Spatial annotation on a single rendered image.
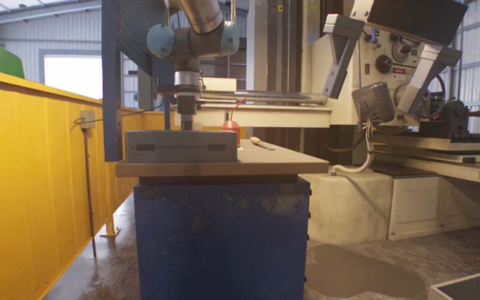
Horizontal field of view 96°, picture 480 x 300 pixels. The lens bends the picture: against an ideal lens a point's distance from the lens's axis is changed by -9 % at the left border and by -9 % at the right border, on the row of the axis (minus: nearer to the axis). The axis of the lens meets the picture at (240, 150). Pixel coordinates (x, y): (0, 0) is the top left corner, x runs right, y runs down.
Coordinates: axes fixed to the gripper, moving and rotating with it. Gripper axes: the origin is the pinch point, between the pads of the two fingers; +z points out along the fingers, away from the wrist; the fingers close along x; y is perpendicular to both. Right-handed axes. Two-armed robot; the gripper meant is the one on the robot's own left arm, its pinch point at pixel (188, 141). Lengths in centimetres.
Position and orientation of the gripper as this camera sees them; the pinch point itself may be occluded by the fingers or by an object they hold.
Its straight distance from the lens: 74.1
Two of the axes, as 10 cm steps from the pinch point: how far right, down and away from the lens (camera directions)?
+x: -1.4, -1.1, 9.8
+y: 9.9, 0.0, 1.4
